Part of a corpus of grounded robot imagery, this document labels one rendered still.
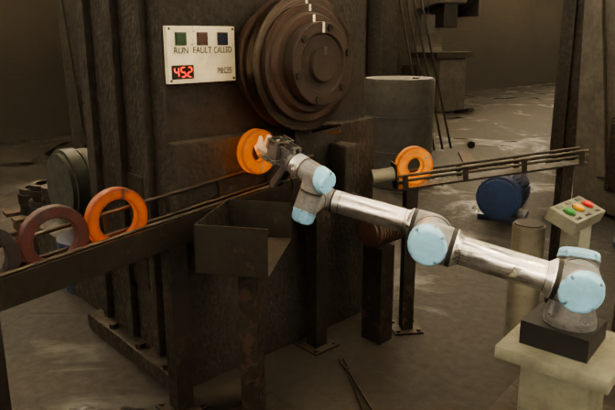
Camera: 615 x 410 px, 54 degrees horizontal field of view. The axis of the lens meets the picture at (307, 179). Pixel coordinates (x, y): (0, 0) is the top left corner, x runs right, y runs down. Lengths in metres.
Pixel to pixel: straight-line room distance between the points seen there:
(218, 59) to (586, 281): 1.30
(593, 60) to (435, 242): 2.99
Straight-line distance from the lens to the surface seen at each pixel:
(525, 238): 2.40
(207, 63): 2.06
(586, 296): 1.79
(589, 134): 4.59
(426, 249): 1.77
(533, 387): 2.05
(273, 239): 1.85
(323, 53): 2.08
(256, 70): 2.01
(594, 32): 4.54
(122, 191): 1.83
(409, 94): 4.82
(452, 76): 10.13
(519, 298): 2.48
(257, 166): 2.07
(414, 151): 2.42
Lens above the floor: 1.20
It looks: 13 degrees down
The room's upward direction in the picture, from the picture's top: straight up
